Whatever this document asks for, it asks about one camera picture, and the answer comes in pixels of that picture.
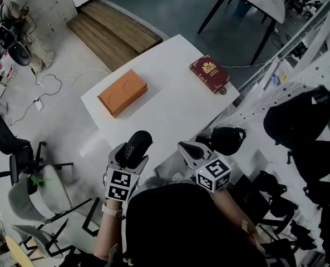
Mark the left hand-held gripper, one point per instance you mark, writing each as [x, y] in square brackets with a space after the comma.
[121, 183]

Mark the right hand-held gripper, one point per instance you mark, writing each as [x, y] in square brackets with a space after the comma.
[213, 175]

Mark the black glasses case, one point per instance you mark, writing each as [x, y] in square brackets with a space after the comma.
[135, 149]

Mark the person's right forearm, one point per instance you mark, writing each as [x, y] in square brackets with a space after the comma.
[231, 213]

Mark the beige plaster on forearm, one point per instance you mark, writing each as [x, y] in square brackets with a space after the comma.
[246, 224]

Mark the person's left forearm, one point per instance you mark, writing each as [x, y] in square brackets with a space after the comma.
[107, 232]

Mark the small black bag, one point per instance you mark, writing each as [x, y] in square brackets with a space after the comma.
[227, 140]

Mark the white wristwatch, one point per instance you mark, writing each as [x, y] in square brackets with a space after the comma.
[112, 210]

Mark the orange cardboard box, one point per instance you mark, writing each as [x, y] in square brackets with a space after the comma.
[123, 92]

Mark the person's black shirt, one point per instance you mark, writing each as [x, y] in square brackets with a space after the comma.
[187, 227]

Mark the red book-shaped box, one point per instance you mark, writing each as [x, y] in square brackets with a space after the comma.
[210, 72]

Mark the grey-green armchair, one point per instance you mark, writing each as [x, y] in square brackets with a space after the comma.
[50, 188]

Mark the green plant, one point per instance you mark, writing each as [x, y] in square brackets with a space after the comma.
[36, 180]

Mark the white power strip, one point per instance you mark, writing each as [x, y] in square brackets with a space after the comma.
[39, 104]

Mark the black backpack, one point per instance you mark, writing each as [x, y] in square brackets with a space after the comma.
[298, 115]

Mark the white chair with black legs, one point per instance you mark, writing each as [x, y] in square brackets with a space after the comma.
[34, 236]

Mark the black office chair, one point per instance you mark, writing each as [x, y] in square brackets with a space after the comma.
[13, 44]
[6, 143]

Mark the wooden steps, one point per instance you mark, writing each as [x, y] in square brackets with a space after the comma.
[112, 32]

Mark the large black bag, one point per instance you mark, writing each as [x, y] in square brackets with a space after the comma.
[320, 171]

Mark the yellow round table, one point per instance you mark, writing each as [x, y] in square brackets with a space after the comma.
[17, 252]

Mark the black metal stool frame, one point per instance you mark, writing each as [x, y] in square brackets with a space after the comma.
[91, 218]

